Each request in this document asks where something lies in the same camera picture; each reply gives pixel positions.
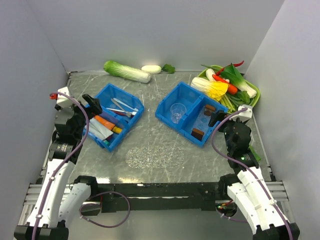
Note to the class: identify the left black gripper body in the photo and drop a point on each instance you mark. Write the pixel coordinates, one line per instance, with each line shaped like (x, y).
(81, 117)

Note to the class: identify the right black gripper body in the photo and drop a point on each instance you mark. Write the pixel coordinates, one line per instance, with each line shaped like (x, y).
(226, 132)

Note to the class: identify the clear plastic cup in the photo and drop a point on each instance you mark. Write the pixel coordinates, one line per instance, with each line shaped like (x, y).
(177, 111)

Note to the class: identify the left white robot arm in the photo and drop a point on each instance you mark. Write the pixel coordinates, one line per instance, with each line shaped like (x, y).
(52, 214)

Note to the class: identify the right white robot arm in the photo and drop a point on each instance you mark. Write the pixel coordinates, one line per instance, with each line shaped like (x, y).
(246, 187)

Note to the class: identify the orange toothpaste tube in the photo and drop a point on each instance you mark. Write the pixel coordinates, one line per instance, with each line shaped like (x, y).
(109, 125)

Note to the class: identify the purple toothpaste tube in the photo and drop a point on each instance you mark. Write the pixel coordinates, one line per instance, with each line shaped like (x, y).
(110, 116)

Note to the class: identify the white toothpaste tube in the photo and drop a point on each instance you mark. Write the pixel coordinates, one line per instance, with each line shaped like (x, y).
(98, 130)

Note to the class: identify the green vegetable tray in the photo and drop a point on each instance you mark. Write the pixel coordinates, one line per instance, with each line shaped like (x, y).
(215, 69)

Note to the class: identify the red blue toothbrush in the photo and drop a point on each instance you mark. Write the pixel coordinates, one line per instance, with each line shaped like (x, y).
(122, 112)

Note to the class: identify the white toothbrush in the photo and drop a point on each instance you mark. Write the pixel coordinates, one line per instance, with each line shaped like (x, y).
(124, 104)

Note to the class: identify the green beans bundle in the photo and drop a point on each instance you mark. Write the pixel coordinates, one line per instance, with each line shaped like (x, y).
(232, 102)

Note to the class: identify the left blue storage bin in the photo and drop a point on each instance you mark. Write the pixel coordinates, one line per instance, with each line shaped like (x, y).
(119, 108)

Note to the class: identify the blue storage bin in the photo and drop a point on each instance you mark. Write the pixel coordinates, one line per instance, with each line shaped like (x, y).
(119, 108)
(194, 101)

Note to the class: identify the yellow white cabbage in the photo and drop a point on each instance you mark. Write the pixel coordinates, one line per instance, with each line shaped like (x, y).
(213, 89)

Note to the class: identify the orange carrot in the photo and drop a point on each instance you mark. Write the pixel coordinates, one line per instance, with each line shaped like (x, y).
(231, 88)

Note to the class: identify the small green cabbage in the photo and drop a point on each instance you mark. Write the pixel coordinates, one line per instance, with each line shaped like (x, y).
(257, 157)

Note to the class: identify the yellow capped tube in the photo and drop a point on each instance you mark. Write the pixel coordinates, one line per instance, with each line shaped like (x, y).
(116, 130)

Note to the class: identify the right blue storage bin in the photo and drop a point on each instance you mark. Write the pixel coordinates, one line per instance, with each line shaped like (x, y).
(194, 101)

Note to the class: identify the bok choy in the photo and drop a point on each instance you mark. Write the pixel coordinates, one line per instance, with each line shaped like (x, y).
(231, 72)

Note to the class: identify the green napa cabbage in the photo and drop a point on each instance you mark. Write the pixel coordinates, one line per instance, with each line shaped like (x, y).
(126, 72)

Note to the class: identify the white radish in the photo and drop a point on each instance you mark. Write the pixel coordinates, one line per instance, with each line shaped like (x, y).
(152, 69)

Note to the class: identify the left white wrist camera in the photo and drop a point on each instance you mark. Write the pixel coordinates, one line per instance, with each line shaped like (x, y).
(61, 100)

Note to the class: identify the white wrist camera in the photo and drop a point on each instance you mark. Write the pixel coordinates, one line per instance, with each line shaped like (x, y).
(247, 114)
(61, 100)

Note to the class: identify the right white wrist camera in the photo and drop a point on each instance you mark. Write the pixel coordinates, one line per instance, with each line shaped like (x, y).
(247, 114)

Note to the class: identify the black base frame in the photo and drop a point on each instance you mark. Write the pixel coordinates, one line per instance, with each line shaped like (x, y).
(114, 197)

